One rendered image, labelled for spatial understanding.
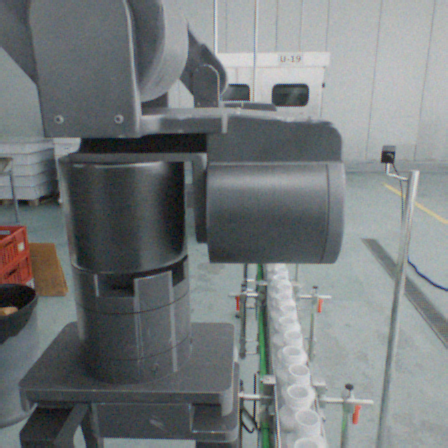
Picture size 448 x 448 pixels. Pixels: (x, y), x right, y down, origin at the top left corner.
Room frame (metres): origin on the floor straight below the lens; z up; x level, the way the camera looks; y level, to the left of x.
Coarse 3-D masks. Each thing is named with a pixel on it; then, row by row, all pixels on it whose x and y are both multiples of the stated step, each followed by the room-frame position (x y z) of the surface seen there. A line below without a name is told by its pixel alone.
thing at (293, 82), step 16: (224, 64) 4.92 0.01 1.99; (240, 64) 4.91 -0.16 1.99; (272, 64) 4.89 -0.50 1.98; (288, 64) 4.87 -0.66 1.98; (304, 64) 4.87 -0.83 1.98; (320, 64) 4.86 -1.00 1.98; (240, 80) 4.94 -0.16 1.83; (256, 80) 4.93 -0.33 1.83; (272, 80) 4.92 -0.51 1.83; (288, 80) 4.91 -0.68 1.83; (304, 80) 4.90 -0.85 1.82; (320, 80) 4.89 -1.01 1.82; (224, 96) 4.95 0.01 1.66; (240, 96) 4.94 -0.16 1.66; (256, 96) 4.93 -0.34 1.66; (272, 96) 4.91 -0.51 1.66; (288, 96) 4.91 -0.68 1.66; (304, 96) 4.90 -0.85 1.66; (320, 96) 4.91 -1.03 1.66; (288, 112) 4.91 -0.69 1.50; (304, 112) 4.90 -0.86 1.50; (320, 112) 4.92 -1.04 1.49
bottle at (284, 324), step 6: (282, 318) 0.85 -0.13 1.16; (288, 318) 0.85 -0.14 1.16; (282, 324) 0.82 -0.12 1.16; (288, 324) 0.82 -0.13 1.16; (294, 324) 0.83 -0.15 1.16; (282, 330) 0.82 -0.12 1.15; (288, 330) 0.82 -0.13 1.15; (294, 330) 0.83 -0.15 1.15; (276, 336) 0.83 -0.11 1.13; (282, 336) 0.82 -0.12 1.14; (276, 342) 0.82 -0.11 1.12; (276, 348) 0.82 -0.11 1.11; (276, 354) 0.82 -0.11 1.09; (276, 360) 0.82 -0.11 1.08; (276, 366) 0.82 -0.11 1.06
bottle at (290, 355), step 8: (288, 352) 0.73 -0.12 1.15; (296, 352) 0.73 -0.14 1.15; (288, 360) 0.70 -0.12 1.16; (296, 360) 0.70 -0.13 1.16; (280, 368) 0.71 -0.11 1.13; (280, 376) 0.70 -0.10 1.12; (280, 384) 0.70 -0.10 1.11; (280, 392) 0.70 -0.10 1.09; (280, 400) 0.70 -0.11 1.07; (280, 408) 0.70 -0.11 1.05
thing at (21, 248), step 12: (0, 228) 3.31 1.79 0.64; (12, 228) 3.31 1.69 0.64; (24, 228) 3.27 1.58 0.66; (0, 240) 2.93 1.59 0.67; (12, 240) 3.08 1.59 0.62; (24, 240) 3.25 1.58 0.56; (0, 252) 2.89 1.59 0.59; (12, 252) 3.06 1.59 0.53; (24, 252) 3.22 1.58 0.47; (0, 264) 2.88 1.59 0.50; (12, 264) 3.02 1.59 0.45
